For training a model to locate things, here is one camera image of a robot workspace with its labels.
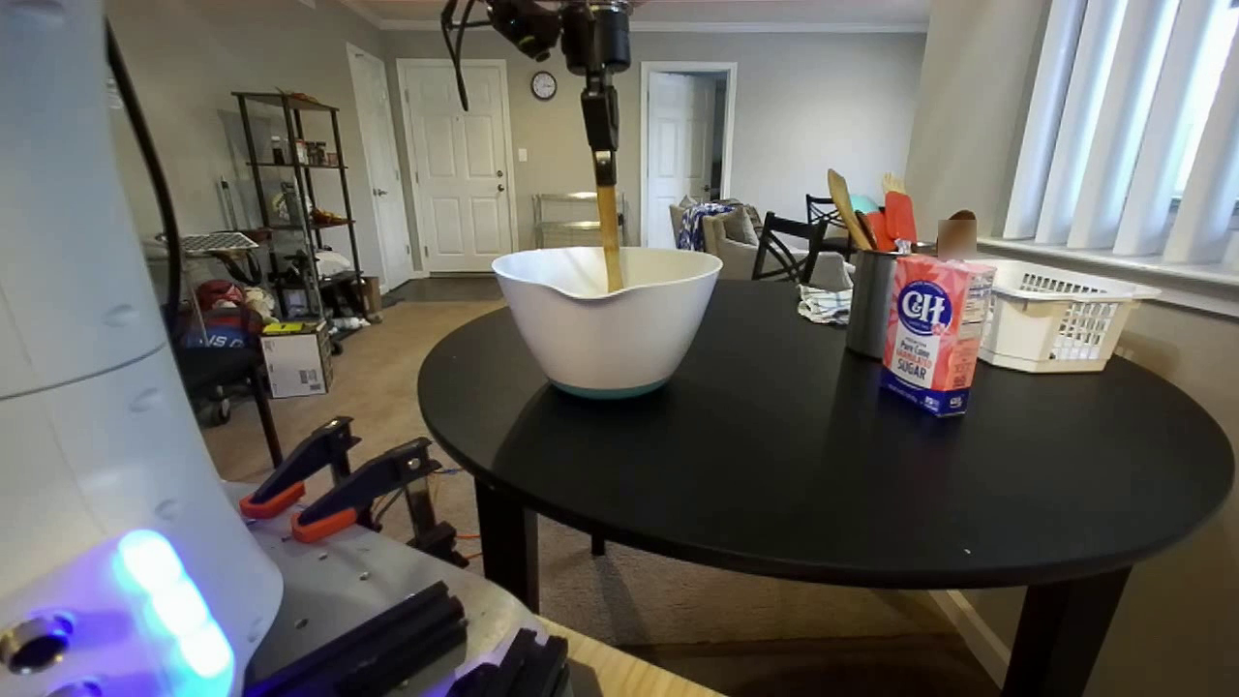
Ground white vertical window blinds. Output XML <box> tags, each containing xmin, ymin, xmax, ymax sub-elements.
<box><xmin>1003</xmin><ymin>0</ymin><xmax>1239</xmax><ymax>287</ymax></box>

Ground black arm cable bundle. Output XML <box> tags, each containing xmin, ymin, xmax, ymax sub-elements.
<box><xmin>100</xmin><ymin>16</ymin><xmax>195</xmax><ymax>331</ymax></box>

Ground black round table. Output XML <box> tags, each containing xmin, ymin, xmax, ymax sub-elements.
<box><xmin>413</xmin><ymin>275</ymin><xmax>1239</xmax><ymax>697</ymax></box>

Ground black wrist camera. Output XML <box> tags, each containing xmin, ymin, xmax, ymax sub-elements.
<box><xmin>484</xmin><ymin>0</ymin><xmax>568</xmax><ymax>66</ymax></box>

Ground white mixing bowl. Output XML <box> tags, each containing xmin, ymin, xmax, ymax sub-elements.
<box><xmin>487</xmin><ymin>244</ymin><xmax>727</xmax><ymax>403</ymax></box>

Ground white crumpled napkin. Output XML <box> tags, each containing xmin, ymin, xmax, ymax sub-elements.
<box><xmin>793</xmin><ymin>283</ymin><xmax>857</xmax><ymax>331</ymax></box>

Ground beige sofa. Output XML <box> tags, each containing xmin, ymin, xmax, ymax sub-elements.
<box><xmin>666</xmin><ymin>194</ymin><xmax>768</xmax><ymax>283</ymax></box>

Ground black aluminum rail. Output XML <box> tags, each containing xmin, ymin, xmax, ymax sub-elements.
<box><xmin>244</xmin><ymin>576</ymin><xmax>467</xmax><ymax>697</ymax></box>
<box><xmin>440</xmin><ymin>622</ymin><xmax>605</xmax><ymax>697</ymax></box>

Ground flat wooden spatula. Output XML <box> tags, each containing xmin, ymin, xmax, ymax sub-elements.
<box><xmin>824</xmin><ymin>167</ymin><xmax>878</xmax><ymax>258</ymax></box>

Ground small cardboard box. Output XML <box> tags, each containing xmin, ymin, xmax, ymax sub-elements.
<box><xmin>254</xmin><ymin>319</ymin><xmax>334</xmax><ymax>403</ymax></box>

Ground black orange bar clamp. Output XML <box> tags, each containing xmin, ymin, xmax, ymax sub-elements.
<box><xmin>285</xmin><ymin>434</ymin><xmax>471</xmax><ymax>568</ymax></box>
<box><xmin>236</xmin><ymin>416</ymin><xmax>369</xmax><ymax>528</ymax></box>

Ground black tall shelf unit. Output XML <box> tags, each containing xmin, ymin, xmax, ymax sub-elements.
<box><xmin>229</xmin><ymin>89</ymin><xmax>376</xmax><ymax>331</ymax></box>

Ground metal shoe rack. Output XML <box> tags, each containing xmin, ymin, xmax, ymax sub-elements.
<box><xmin>531</xmin><ymin>189</ymin><xmax>612</xmax><ymax>251</ymax></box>

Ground white plastic basket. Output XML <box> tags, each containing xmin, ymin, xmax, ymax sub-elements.
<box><xmin>975</xmin><ymin>255</ymin><xmax>1164</xmax><ymax>378</ymax></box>

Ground round wooden spoon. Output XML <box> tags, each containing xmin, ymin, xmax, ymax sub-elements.
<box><xmin>933</xmin><ymin>204</ymin><xmax>985</xmax><ymax>265</ymax></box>

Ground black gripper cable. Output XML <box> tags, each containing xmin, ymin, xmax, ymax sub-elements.
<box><xmin>438</xmin><ymin>0</ymin><xmax>505</xmax><ymax>115</ymax></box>

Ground white panel entry door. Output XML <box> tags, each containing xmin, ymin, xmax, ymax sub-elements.
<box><xmin>394</xmin><ymin>53</ymin><xmax>524</xmax><ymax>280</ymax></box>

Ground grey aluminum mount plate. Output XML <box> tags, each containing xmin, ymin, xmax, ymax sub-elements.
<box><xmin>223</xmin><ymin>477</ymin><xmax>524</xmax><ymax>697</ymax></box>

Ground red silicone spatula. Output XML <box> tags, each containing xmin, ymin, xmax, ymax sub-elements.
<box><xmin>861</xmin><ymin>186</ymin><xmax>924</xmax><ymax>258</ymax></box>

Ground wooden stirring spoon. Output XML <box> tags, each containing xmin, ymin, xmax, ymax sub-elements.
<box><xmin>589</xmin><ymin>180</ymin><xmax>631</xmax><ymax>296</ymax></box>

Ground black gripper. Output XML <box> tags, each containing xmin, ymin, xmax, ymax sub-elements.
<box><xmin>554</xmin><ymin>0</ymin><xmax>639</xmax><ymax>189</ymax></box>

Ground metal utensil holder cup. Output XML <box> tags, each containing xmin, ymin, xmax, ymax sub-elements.
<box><xmin>843</xmin><ymin>249</ymin><xmax>910</xmax><ymax>366</ymax></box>

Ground black metal dining chair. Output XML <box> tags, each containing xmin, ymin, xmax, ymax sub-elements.
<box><xmin>746</xmin><ymin>208</ymin><xmax>834</xmax><ymax>287</ymax></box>

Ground white open interior door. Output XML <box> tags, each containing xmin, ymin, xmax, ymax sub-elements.
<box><xmin>340</xmin><ymin>44</ymin><xmax>418</xmax><ymax>300</ymax></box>

